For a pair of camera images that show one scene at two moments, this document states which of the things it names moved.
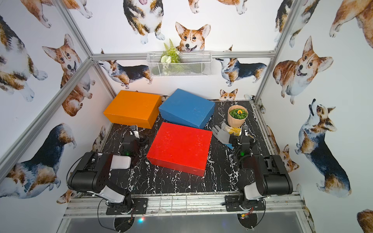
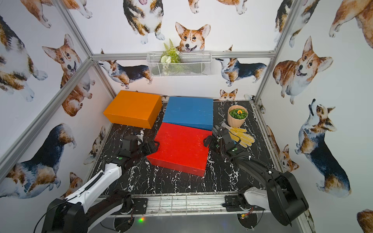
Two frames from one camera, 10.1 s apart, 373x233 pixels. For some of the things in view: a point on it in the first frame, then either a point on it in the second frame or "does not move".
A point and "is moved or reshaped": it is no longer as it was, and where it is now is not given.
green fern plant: x=170 y=56 does not move
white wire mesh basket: x=192 y=64 does not move
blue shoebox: x=189 y=108 is moved or reshaped
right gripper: x=235 y=138 → x=209 y=138
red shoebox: x=181 y=147 does not move
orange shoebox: x=133 y=108 does not move
